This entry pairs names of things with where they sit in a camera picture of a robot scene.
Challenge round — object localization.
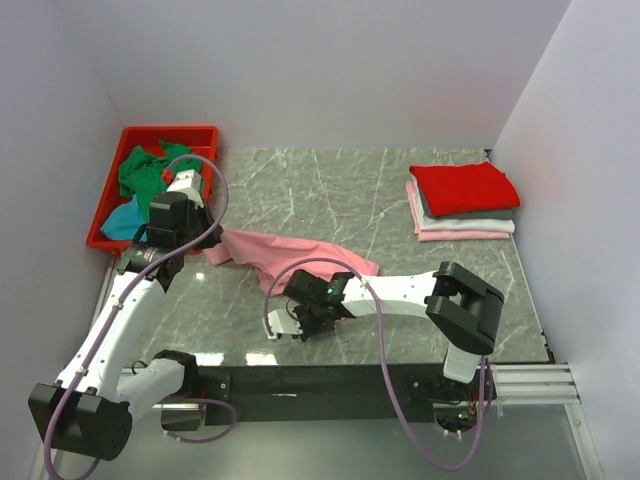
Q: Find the aluminium frame rail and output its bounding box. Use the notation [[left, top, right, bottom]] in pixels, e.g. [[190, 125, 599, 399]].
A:
[[29, 264, 601, 480]]

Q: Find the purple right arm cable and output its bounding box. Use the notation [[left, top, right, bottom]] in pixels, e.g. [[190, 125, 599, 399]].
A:
[[263, 257, 494, 472]]

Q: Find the blue t shirt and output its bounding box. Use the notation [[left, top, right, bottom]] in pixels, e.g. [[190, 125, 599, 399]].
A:
[[100, 195, 145, 241]]

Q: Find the red plastic bin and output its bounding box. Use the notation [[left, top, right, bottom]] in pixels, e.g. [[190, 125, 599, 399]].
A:
[[86, 125, 218, 255]]

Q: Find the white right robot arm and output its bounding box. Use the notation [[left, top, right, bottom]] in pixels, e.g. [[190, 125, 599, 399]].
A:
[[268, 262, 504, 399]]

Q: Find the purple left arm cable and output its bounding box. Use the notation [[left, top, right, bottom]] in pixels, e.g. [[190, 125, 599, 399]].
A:
[[43, 154, 239, 480]]

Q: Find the green t shirt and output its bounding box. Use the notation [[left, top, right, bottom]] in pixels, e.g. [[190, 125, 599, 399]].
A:
[[118, 141, 192, 222]]

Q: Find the folded red t shirt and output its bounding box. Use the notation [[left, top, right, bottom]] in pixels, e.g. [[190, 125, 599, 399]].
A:
[[409, 162, 521, 218]]

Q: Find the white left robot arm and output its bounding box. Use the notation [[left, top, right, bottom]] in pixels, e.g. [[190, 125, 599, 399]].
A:
[[28, 191, 223, 461]]

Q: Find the folded grey t shirt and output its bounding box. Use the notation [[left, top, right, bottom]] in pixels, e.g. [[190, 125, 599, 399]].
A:
[[419, 193, 514, 221]]

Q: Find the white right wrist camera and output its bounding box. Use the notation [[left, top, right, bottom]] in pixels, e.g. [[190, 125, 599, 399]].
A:
[[264, 309, 302, 341]]

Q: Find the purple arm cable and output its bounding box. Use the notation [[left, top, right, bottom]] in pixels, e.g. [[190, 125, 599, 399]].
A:
[[43, 154, 239, 480], [263, 257, 494, 472]]

